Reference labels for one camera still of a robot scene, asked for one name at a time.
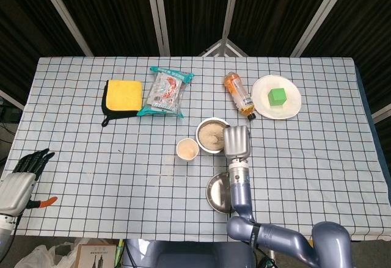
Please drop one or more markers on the round steel plate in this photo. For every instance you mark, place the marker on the round steel plate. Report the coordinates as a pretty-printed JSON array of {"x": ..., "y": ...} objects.
[{"x": 218, "y": 193}]

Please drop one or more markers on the steel bowl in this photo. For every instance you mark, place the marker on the steel bowl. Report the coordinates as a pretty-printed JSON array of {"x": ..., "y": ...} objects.
[{"x": 210, "y": 151}]

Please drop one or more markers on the yellow and black cloth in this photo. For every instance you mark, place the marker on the yellow and black cloth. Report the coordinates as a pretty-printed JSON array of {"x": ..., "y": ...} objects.
[{"x": 123, "y": 94}]

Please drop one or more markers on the clear plastic bag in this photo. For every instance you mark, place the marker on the clear plastic bag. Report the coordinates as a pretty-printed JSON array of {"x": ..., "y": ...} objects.
[{"x": 46, "y": 255}]

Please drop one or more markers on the brown cardboard box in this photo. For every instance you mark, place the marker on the brown cardboard box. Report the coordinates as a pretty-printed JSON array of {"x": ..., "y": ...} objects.
[{"x": 94, "y": 259}]

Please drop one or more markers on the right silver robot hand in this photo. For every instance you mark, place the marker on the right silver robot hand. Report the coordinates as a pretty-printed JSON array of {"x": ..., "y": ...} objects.
[{"x": 236, "y": 141}]

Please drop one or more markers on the dark folding screen white frame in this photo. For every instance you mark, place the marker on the dark folding screen white frame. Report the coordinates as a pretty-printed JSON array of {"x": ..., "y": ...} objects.
[{"x": 195, "y": 11}]

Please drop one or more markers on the orange drink bottle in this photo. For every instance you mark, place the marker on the orange drink bottle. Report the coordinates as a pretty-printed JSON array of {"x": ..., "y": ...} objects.
[{"x": 239, "y": 92}]

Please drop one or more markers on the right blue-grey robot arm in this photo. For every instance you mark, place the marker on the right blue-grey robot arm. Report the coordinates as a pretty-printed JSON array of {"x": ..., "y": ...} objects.
[{"x": 239, "y": 194}]

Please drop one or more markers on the clear snack packet teal ends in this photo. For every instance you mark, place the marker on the clear snack packet teal ends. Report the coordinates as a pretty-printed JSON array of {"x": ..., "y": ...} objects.
[{"x": 165, "y": 91}]

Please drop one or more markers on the white paper cup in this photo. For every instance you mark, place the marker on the white paper cup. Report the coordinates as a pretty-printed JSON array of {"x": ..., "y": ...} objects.
[{"x": 187, "y": 150}]

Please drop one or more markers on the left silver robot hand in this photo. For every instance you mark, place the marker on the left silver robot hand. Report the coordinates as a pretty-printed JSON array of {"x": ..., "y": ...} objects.
[{"x": 13, "y": 191}]

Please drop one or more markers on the silver metal stand foot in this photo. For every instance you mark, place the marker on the silver metal stand foot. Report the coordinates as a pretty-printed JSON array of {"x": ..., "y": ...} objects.
[{"x": 212, "y": 49}]

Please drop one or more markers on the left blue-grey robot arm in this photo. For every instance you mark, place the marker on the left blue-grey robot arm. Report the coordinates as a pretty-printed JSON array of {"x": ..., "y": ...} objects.
[{"x": 4, "y": 237}]

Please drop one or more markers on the green cube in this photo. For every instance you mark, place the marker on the green cube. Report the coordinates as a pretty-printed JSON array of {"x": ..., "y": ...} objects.
[{"x": 278, "y": 97}]

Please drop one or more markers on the white paper plate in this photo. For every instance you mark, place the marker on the white paper plate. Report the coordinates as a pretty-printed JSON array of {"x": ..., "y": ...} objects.
[{"x": 259, "y": 97}]

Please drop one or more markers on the white checked tablecloth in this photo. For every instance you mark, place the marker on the white checked tablecloth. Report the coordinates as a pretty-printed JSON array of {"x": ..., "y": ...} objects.
[{"x": 91, "y": 158}]

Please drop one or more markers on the blue-grey robot torso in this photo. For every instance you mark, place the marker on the blue-grey robot torso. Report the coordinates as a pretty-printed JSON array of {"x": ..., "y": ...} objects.
[{"x": 183, "y": 254}]

